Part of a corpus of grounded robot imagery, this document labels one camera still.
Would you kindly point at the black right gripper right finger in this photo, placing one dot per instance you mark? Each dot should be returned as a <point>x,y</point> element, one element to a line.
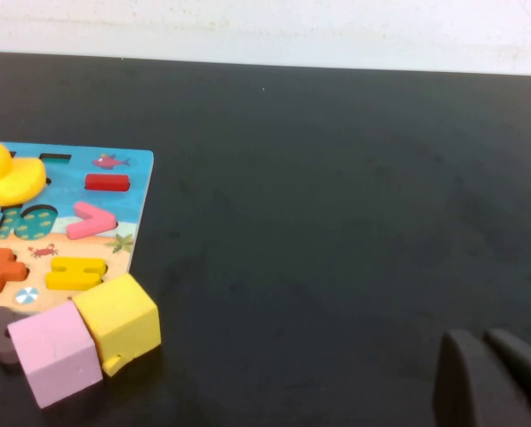
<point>527,369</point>

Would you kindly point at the yellow equals sign piece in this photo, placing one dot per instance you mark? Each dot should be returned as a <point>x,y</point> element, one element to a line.
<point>74,273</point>

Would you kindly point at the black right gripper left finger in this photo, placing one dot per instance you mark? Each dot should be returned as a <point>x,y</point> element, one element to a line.
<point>465,387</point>

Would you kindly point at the yellow rubber duck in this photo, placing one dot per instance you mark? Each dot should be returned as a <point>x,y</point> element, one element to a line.
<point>11,180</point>

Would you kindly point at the red minus sign piece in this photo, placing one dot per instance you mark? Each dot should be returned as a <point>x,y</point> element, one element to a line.
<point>107,182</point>

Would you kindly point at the colourful wooden number puzzle board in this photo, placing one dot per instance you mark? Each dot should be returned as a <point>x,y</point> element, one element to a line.
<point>60,242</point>

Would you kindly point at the yellow wooden cube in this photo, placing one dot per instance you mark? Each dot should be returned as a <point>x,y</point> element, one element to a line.
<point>123,324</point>

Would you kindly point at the orange plus sign piece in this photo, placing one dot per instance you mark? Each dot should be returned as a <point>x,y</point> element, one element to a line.
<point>0,271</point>

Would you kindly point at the lilac wooden cube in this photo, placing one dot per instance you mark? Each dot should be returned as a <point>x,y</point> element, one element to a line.
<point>53,356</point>

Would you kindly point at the pink greater-than sign piece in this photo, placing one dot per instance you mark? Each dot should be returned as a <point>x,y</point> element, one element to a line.
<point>87,224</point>

